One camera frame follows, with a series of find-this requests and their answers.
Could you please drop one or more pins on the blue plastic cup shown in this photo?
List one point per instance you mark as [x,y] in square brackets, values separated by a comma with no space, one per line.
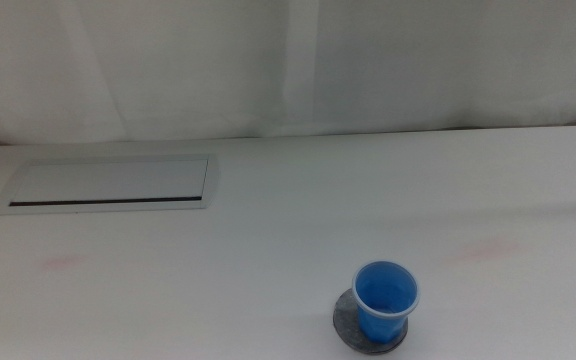
[383,290]

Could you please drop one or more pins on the round grey cup mat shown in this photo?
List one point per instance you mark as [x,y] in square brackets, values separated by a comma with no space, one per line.
[345,322]

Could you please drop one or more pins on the white cloth backdrop curtain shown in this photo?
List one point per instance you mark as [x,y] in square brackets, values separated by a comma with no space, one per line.
[318,60]

